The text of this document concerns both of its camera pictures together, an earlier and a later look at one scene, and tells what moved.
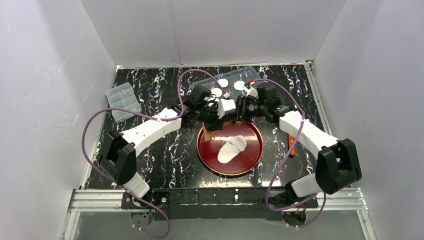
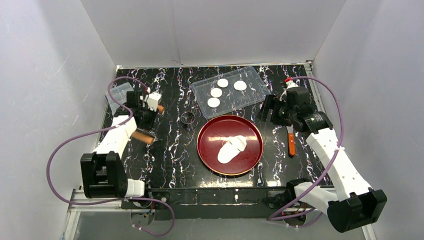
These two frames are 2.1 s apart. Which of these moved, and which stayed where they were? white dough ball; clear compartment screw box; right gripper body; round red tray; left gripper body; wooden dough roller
Moved: wooden dough roller; right gripper body; left gripper body
Stayed: round red tray; clear compartment screw box; white dough ball
